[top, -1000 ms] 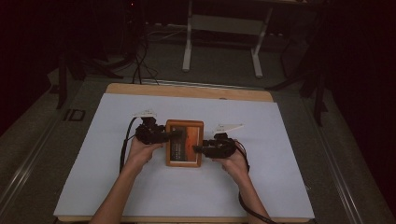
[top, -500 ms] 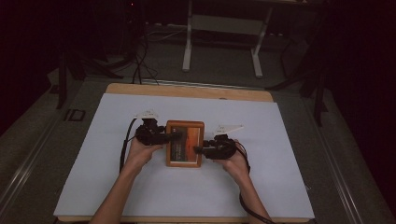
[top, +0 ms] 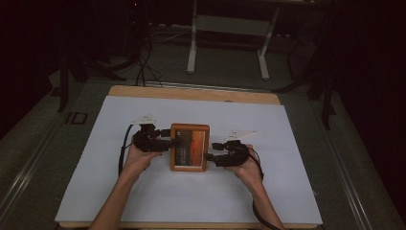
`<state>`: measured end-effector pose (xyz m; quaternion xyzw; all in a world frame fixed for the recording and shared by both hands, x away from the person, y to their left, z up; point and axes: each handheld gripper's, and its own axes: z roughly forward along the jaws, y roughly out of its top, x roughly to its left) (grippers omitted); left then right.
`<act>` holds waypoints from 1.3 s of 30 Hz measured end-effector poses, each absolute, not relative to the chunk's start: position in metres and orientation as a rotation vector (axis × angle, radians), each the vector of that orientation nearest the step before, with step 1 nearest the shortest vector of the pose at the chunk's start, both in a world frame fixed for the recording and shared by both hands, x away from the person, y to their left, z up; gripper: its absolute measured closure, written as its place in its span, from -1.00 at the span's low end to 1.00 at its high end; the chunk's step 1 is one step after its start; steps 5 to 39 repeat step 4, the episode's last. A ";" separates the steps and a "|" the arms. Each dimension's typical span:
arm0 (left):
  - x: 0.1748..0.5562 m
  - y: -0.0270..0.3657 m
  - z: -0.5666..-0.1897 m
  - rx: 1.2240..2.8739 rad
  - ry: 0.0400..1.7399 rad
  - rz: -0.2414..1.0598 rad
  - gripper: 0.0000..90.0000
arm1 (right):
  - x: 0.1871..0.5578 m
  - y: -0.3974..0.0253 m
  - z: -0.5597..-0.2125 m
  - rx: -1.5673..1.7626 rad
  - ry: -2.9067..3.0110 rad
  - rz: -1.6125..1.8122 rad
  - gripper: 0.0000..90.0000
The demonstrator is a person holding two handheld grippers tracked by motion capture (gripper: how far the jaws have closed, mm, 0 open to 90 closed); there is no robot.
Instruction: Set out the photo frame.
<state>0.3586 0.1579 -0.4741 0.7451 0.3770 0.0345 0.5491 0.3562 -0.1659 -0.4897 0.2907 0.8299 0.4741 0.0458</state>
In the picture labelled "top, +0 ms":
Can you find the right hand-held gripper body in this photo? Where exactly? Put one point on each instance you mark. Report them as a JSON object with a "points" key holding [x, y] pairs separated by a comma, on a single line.
{"points": [[234, 153]]}

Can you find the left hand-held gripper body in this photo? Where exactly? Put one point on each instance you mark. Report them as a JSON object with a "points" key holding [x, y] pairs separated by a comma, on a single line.
{"points": [[148, 140]]}

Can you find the wooden picture frame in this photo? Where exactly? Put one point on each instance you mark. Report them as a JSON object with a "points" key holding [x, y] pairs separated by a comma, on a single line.
{"points": [[190, 147]]}

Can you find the person's right hand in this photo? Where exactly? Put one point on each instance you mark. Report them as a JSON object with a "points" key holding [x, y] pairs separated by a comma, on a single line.
{"points": [[249, 169]]}

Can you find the person's left hand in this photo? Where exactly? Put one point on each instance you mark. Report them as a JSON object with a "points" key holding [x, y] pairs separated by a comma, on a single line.
{"points": [[137, 161]]}

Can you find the white table sheet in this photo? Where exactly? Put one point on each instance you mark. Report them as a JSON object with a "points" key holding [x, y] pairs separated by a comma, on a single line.
{"points": [[191, 198]]}

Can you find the black tripod stand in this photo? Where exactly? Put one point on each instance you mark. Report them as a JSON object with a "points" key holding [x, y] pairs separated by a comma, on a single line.
{"points": [[76, 64]]}

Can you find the dark metal stand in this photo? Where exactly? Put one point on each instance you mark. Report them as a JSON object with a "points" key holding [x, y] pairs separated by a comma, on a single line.
{"points": [[319, 80]]}

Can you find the white metal stand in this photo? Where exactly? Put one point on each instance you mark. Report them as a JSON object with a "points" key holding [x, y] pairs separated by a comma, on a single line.
{"points": [[228, 25]]}

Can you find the silver floor rail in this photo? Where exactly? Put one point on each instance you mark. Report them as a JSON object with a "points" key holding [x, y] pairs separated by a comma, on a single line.
{"points": [[357, 179], [25, 169]]}

